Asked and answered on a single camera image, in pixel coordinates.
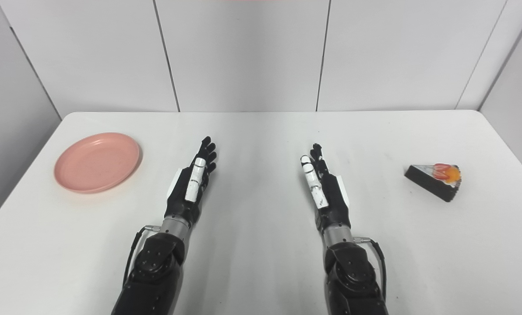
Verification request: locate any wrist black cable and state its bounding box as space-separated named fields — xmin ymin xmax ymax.
xmin=122 ymin=225 xmax=162 ymax=287
xmin=354 ymin=236 xmax=388 ymax=302

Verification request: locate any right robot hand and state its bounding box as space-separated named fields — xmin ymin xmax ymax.
xmin=300 ymin=143 xmax=353 ymax=230

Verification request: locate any pink plate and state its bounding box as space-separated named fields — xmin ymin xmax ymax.
xmin=54 ymin=133 xmax=141 ymax=194

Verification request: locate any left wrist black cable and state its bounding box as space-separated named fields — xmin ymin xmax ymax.
xmin=122 ymin=225 xmax=162 ymax=287

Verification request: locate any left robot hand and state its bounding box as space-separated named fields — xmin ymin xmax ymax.
xmin=165 ymin=136 xmax=218 ymax=226

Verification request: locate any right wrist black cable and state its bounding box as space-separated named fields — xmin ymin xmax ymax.
xmin=354 ymin=236 xmax=388 ymax=302

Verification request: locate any chocolate cake slice with fruit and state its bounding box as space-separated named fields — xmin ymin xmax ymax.
xmin=404 ymin=163 xmax=462 ymax=203

